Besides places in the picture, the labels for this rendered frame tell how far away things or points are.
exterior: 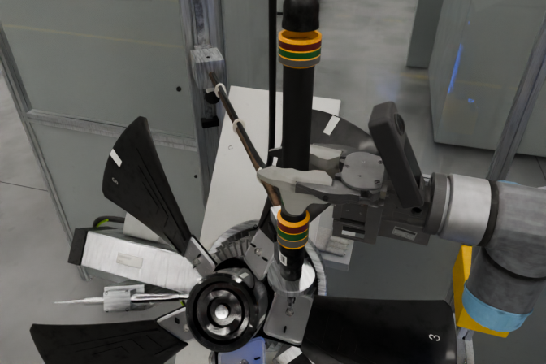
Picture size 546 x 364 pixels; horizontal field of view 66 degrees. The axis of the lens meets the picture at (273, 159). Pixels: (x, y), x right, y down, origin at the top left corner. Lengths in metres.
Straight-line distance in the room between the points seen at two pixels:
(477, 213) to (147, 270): 0.65
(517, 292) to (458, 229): 0.11
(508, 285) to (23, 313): 2.25
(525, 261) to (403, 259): 1.08
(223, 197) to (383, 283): 0.90
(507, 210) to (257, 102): 0.63
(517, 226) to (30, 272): 2.46
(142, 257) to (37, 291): 1.67
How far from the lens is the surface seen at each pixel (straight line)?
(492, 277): 0.56
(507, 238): 0.50
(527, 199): 0.51
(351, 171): 0.49
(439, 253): 1.56
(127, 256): 0.93
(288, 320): 0.71
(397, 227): 0.52
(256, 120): 0.96
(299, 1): 0.41
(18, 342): 2.39
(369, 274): 1.67
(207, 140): 1.27
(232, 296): 0.67
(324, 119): 0.71
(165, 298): 0.86
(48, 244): 2.79
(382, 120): 0.43
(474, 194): 0.49
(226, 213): 0.96
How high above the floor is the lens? 1.77
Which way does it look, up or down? 34 degrees down
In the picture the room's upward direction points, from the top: straight up
